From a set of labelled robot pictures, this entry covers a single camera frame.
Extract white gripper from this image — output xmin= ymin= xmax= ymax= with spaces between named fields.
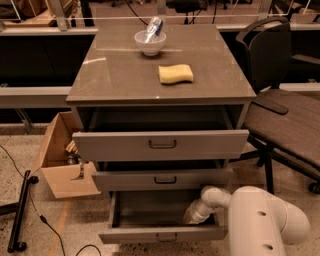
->
xmin=183 ymin=199 xmax=215 ymax=225

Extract grey bottom drawer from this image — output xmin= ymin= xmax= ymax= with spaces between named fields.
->
xmin=99 ymin=190 xmax=227 ymax=244

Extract grey drawer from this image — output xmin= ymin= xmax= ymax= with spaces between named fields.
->
xmin=92 ymin=160 xmax=233 ymax=191
xmin=72 ymin=130 xmax=249 ymax=161
xmin=99 ymin=190 xmax=227 ymax=244

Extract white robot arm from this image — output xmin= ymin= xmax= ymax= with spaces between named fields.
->
xmin=183 ymin=186 xmax=311 ymax=256

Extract grey middle drawer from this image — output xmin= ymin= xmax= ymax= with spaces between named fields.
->
xmin=92 ymin=160 xmax=233 ymax=191

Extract grey top drawer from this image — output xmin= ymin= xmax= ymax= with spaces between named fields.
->
xmin=72 ymin=130 xmax=249 ymax=161

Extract grey drawer cabinet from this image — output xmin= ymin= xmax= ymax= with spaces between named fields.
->
xmin=65 ymin=23 xmax=257 ymax=193

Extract open cardboard box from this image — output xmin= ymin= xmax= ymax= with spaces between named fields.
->
xmin=32 ymin=112 xmax=99 ymax=199

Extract black office chair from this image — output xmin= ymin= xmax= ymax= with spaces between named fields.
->
xmin=236 ymin=17 xmax=320 ymax=194

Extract yellow sponge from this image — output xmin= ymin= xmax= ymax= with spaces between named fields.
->
xmin=158 ymin=64 xmax=194 ymax=84

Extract white bowl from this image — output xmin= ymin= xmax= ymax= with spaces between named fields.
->
xmin=134 ymin=30 xmax=167 ymax=56

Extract black stand leg with casters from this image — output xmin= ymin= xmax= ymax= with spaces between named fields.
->
xmin=0 ymin=170 xmax=39 ymax=253

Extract silver blue can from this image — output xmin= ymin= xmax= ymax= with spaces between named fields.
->
xmin=143 ymin=16 xmax=163 ymax=43

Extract black floor cable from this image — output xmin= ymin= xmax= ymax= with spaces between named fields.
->
xmin=0 ymin=144 xmax=102 ymax=256

